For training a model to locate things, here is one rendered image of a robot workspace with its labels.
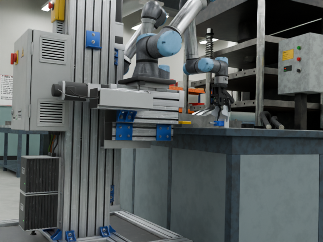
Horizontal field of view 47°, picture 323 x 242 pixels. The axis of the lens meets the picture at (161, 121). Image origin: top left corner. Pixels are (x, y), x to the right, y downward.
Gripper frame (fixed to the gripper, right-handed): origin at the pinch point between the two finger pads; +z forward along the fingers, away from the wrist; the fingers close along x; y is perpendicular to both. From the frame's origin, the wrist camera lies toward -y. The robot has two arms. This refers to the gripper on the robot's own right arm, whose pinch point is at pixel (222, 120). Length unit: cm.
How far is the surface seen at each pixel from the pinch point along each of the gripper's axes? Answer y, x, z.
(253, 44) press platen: -82, -46, -65
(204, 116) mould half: -13.2, -28.2, -2.8
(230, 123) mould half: -33.3, -23.9, 0.9
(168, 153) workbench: 6.9, -39.8, 21.7
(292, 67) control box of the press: -77, -6, -41
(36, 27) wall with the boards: -139, -752, -238
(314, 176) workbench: -32, 37, 29
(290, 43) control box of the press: -77, -9, -58
